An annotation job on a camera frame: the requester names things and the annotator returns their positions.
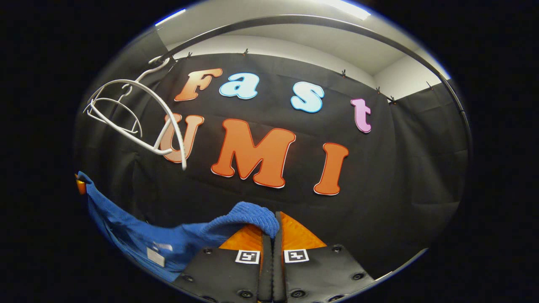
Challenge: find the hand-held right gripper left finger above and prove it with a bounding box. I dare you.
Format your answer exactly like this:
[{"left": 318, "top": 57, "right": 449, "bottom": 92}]
[{"left": 171, "top": 223, "right": 273, "bottom": 303}]

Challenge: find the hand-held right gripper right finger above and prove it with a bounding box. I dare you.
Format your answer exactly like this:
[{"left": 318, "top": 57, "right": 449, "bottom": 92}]
[{"left": 274, "top": 211, "right": 375, "bottom": 303}]

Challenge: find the blue corduroy jacket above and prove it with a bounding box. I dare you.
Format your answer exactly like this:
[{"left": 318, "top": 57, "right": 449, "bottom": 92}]
[{"left": 77, "top": 171, "right": 280, "bottom": 282}]

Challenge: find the white plastic hanger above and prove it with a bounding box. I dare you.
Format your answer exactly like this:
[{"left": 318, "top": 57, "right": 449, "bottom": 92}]
[
  {"left": 83, "top": 84, "right": 144, "bottom": 137},
  {"left": 86, "top": 57, "right": 187, "bottom": 171}
]

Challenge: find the black clothes rack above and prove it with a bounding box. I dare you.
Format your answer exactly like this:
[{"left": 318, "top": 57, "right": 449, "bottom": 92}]
[{"left": 156, "top": 15, "right": 472, "bottom": 139}]

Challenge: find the white paper hang tag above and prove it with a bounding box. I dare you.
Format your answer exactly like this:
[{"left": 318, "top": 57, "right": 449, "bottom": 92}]
[{"left": 147, "top": 247, "right": 165, "bottom": 267}]

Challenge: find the black backdrop cloth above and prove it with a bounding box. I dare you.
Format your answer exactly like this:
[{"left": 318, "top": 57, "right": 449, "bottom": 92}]
[{"left": 76, "top": 29, "right": 470, "bottom": 278}]

